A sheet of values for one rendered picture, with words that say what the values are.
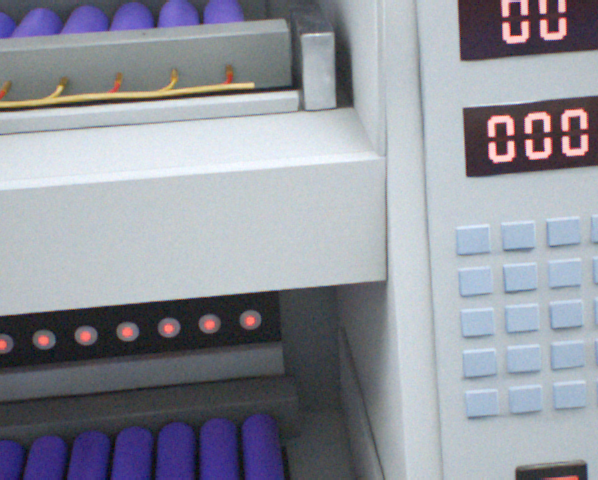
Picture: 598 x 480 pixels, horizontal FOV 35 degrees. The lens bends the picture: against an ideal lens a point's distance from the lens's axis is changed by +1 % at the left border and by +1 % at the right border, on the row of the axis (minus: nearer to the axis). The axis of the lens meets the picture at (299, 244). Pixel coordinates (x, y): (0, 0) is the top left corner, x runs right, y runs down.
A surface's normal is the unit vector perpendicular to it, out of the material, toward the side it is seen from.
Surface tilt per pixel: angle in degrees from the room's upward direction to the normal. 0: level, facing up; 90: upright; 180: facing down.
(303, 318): 90
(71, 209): 107
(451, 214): 90
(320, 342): 90
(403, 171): 90
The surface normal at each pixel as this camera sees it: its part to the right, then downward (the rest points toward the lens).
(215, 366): 0.09, 0.43
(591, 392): 0.07, 0.15
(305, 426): -0.05, -0.90
